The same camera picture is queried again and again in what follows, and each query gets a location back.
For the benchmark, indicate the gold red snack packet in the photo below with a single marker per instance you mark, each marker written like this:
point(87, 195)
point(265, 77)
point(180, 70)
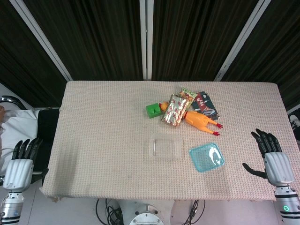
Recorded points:
point(174, 110)

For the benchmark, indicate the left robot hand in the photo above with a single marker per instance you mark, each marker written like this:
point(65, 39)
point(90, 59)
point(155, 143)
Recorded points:
point(18, 172)

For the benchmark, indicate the dark pleated curtain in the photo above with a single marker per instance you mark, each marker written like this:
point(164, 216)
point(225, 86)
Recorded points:
point(98, 35)

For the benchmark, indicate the orange rubber chicken toy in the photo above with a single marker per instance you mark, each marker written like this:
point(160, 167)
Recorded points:
point(198, 119)

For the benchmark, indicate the beige waffle tablecloth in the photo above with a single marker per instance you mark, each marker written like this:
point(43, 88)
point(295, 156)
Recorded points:
point(105, 140)

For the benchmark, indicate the dark blue snack packet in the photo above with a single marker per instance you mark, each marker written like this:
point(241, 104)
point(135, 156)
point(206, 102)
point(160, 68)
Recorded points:
point(205, 104)

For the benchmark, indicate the green snack packet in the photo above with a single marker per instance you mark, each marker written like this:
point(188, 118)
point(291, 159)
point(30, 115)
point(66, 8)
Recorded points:
point(187, 95)

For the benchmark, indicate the person in white shirt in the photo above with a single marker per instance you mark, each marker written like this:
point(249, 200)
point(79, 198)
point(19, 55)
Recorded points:
point(18, 126)

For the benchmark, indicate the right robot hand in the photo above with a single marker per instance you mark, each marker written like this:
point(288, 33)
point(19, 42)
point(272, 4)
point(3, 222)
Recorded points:
point(279, 167)

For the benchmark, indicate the teal plastic lid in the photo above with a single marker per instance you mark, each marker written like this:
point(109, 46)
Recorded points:
point(207, 157)

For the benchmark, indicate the clear plastic container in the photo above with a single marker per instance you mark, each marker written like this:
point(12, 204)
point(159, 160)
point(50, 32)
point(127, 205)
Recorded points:
point(164, 147)

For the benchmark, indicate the black white printed board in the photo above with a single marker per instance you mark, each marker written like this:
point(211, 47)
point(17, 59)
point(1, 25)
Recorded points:
point(294, 122)

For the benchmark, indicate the white frame post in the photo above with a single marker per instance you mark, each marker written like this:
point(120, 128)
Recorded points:
point(42, 37)
point(241, 39)
point(145, 39)

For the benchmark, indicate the black chair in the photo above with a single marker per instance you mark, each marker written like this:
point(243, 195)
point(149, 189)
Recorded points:
point(47, 131)

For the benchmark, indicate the green building block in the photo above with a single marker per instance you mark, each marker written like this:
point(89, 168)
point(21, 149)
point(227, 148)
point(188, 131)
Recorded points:
point(153, 110)

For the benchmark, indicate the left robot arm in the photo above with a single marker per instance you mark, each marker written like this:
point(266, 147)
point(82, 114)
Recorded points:
point(11, 207)

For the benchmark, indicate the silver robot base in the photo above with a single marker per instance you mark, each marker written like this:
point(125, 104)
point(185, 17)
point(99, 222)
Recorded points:
point(146, 214)

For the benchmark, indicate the metal chair rail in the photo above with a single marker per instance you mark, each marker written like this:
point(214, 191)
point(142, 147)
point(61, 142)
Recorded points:
point(11, 99)

